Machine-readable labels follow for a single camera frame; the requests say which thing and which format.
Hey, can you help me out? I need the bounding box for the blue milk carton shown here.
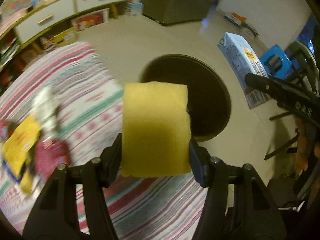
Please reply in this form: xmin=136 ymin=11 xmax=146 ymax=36
xmin=217 ymin=33 xmax=268 ymax=109

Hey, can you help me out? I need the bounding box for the yellow snack packet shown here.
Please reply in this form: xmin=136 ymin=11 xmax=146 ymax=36
xmin=1 ymin=115 xmax=40 ymax=194

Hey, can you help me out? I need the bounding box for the white paper ball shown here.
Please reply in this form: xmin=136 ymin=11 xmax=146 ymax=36
xmin=31 ymin=86 xmax=59 ymax=132

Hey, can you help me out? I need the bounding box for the yellow sponge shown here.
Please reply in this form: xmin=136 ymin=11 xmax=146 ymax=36
xmin=121 ymin=81 xmax=191 ymax=178

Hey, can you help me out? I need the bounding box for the dark round trash bin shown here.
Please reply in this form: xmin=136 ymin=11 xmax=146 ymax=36
xmin=140 ymin=54 xmax=232 ymax=141

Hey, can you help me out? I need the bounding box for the blue plastic stool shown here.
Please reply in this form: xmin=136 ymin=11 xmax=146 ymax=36
xmin=259 ymin=44 xmax=292 ymax=80

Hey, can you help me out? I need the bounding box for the yellow cardboard box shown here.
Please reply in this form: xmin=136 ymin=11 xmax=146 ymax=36
xmin=40 ymin=27 xmax=77 ymax=51

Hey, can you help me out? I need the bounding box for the white wooden tv cabinet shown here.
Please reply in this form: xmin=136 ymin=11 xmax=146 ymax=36
xmin=1 ymin=0 xmax=127 ymax=69

